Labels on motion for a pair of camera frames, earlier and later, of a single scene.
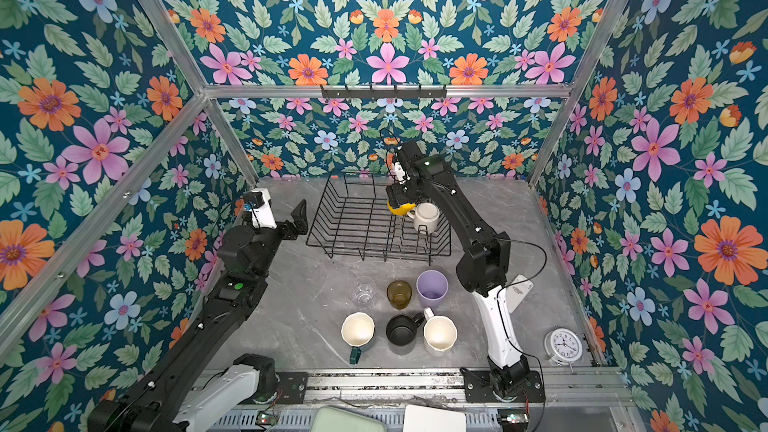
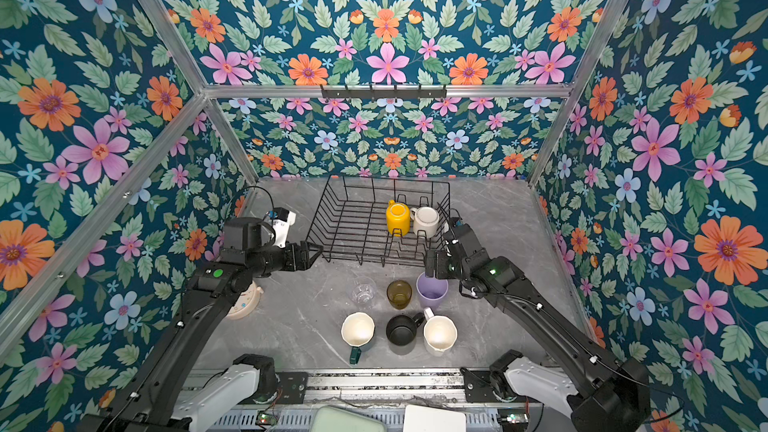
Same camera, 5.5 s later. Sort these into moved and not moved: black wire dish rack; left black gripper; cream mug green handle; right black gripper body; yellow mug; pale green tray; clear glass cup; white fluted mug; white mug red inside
Moved: yellow mug; left black gripper; right black gripper body
Not moved: white fluted mug; cream mug green handle; clear glass cup; white mug red inside; pale green tray; black wire dish rack
